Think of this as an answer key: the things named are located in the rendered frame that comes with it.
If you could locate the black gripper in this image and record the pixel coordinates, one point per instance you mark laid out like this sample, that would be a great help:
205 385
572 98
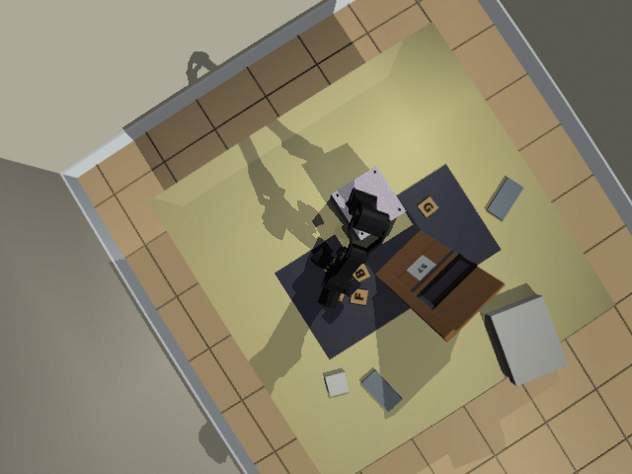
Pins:
322 258

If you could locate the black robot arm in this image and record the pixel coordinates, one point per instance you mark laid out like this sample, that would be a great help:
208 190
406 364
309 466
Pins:
339 277

